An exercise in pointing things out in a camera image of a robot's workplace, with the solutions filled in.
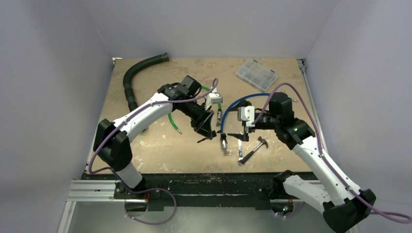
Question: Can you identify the orange black padlock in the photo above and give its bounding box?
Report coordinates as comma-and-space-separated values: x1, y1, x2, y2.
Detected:
197, 137, 214, 143

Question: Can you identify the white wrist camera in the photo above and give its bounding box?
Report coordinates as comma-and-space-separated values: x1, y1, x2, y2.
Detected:
205, 92, 223, 110
237, 105, 255, 128

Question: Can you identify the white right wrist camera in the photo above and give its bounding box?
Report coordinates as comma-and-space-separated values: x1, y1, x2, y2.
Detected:
237, 105, 255, 128

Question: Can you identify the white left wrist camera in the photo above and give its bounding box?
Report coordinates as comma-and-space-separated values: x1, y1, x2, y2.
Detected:
205, 92, 223, 110

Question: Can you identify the blue cable lock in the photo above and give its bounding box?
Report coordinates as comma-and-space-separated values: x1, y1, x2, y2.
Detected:
218, 93, 280, 156

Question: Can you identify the black corrugated hose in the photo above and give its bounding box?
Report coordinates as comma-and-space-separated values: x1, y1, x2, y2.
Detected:
122, 52, 170, 133

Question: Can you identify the clear plastic screw box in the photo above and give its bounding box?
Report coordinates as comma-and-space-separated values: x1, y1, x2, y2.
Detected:
236, 58, 278, 93

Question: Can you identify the silver open-end wrench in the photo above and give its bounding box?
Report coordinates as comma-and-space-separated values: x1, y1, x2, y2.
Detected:
238, 139, 243, 166

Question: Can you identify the green cable lock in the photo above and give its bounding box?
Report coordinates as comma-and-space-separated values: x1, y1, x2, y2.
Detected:
168, 88, 223, 134

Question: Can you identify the small black handle hammer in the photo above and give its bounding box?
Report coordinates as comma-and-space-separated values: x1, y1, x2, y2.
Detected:
238, 136, 269, 166

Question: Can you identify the aluminium frame rail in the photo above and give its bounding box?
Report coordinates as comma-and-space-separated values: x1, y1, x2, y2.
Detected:
58, 180, 146, 233

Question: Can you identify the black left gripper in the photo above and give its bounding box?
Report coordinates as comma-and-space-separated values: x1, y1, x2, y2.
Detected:
178, 97, 214, 139

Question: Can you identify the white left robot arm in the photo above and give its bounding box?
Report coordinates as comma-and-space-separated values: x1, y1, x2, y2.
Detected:
93, 76, 219, 199

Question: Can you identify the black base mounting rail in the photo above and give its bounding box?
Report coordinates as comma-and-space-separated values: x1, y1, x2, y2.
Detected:
80, 172, 323, 211

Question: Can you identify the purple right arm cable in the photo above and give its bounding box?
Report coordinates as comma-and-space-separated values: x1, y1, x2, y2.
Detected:
251, 82, 412, 224

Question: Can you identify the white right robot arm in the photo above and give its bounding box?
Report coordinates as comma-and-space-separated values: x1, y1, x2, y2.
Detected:
230, 92, 376, 233

